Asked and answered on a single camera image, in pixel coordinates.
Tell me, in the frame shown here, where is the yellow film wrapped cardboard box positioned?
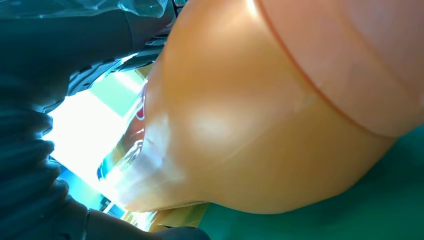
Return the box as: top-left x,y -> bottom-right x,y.
121,202 -> 211,233

